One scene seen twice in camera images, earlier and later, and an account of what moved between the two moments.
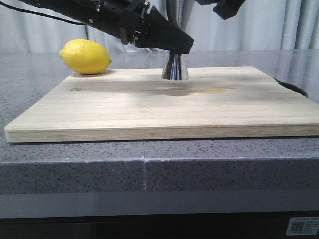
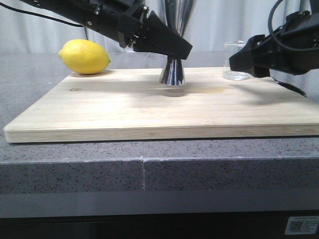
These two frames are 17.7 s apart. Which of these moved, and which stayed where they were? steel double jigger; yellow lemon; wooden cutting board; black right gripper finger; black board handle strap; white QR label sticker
Moved: steel double jigger; black right gripper finger
Stayed: black board handle strap; yellow lemon; white QR label sticker; wooden cutting board
